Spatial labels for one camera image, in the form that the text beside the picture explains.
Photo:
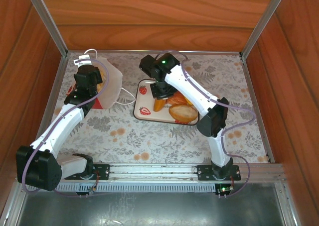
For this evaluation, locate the red white paper bag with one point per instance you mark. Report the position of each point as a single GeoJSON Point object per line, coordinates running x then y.
{"type": "Point", "coordinates": [113, 86]}

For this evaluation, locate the brown fake croissant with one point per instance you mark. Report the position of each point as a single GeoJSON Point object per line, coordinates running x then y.
{"type": "Point", "coordinates": [175, 99]}

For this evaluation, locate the orange oblong fake bread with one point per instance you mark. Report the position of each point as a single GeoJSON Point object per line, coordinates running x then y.
{"type": "Point", "coordinates": [158, 106]}

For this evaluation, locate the yellow ridged fake bread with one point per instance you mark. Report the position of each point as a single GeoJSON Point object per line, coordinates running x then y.
{"type": "Point", "coordinates": [189, 102]}

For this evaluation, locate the large round fake loaf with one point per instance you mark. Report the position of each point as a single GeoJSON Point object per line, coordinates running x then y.
{"type": "Point", "coordinates": [183, 114]}

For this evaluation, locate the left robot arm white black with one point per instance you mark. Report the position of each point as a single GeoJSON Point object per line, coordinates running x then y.
{"type": "Point", "coordinates": [62, 126]}

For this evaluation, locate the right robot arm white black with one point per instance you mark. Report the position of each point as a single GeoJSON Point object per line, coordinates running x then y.
{"type": "Point", "coordinates": [192, 91]}

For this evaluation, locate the white strawberry print tray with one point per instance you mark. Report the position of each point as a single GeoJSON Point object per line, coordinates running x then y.
{"type": "Point", "coordinates": [143, 100]}

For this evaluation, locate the floral patterned table mat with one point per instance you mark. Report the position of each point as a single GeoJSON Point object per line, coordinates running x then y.
{"type": "Point", "coordinates": [149, 141]}

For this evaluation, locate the small circuit board green light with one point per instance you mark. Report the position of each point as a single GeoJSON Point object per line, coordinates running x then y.
{"type": "Point", "coordinates": [224, 189]}

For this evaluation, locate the grey metal sheet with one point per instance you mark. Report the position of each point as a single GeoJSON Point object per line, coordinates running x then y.
{"type": "Point", "coordinates": [149, 211]}

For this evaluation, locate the aluminium frame rail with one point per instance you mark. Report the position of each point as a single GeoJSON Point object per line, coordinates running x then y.
{"type": "Point", "coordinates": [286, 203]}
{"type": "Point", "coordinates": [204, 52]}
{"type": "Point", "coordinates": [54, 86]}
{"type": "Point", "coordinates": [12, 211]}
{"type": "Point", "coordinates": [251, 86]}

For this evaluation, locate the aluminium frame post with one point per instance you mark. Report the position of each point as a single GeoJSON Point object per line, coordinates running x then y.
{"type": "Point", "coordinates": [264, 19]}
{"type": "Point", "coordinates": [47, 19]}

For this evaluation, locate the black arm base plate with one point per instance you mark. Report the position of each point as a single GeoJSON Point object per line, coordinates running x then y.
{"type": "Point", "coordinates": [204, 172]}
{"type": "Point", "coordinates": [102, 172]}

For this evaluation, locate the aluminium mounting rail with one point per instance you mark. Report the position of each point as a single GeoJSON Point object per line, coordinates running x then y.
{"type": "Point", "coordinates": [154, 171]}

